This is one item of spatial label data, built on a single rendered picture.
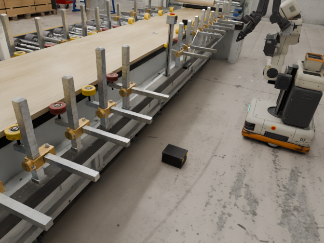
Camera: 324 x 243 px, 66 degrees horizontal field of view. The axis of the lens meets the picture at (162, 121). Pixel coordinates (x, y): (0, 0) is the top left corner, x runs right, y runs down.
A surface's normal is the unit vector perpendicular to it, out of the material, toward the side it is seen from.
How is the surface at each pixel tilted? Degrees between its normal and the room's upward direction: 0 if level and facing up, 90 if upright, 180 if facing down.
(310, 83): 90
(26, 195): 0
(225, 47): 90
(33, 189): 0
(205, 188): 0
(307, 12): 90
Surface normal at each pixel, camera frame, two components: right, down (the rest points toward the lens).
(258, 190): 0.07, -0.85
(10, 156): 0.92, 0.26
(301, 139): -0.40, 0.46
